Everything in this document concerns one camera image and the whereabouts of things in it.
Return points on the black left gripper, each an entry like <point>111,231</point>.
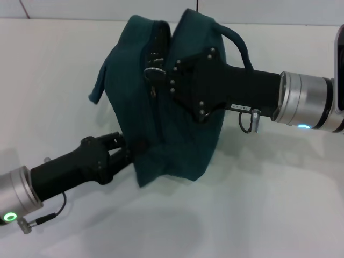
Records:
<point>72,169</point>

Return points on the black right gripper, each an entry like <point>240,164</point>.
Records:
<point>242,88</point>

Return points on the dark teal lunch bag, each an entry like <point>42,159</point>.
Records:
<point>161,139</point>

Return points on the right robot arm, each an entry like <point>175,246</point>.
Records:
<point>306,99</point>

